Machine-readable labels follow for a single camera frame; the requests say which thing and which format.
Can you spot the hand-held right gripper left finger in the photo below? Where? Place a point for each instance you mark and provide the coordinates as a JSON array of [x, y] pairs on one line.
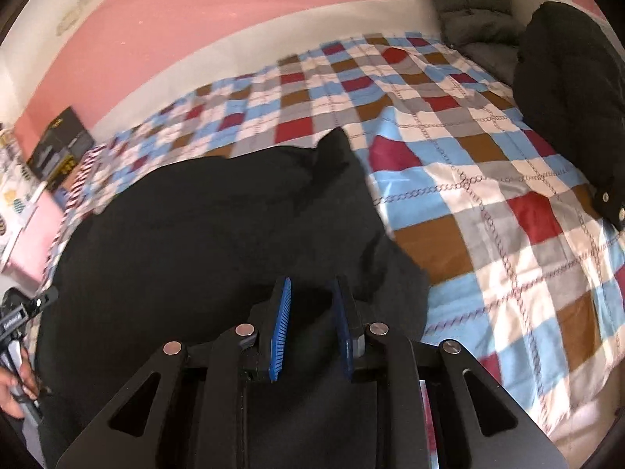
[[281, 332]]

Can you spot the checked bed sheet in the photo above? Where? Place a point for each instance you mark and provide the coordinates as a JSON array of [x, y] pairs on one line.
[[488, 205]]

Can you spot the grey quilted jacket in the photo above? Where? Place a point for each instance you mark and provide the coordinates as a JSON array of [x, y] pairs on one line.
[[468, 5]]

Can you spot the red white striped cloth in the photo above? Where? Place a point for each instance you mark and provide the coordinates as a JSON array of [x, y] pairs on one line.
[[85, 176]]

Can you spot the person's left hand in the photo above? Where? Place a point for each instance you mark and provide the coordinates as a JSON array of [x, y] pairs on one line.
[[10, 395]]

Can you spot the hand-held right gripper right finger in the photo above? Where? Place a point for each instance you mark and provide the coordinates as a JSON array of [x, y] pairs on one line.
[[344, 337]]

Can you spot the black puffer jacket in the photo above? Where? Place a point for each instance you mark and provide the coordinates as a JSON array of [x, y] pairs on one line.
[[571, 97]]

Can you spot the black and yellow carton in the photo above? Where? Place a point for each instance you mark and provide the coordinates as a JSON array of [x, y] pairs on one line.
[[61, 149]]

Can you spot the pink storage box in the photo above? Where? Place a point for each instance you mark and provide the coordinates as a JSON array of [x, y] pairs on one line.
[[34, 239]]

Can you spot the black long coat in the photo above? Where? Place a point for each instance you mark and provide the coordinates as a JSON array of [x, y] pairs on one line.
[[195, 234]]

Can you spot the pineapple print cloth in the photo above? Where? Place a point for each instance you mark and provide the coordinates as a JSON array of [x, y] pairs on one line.
[[12, 195]]

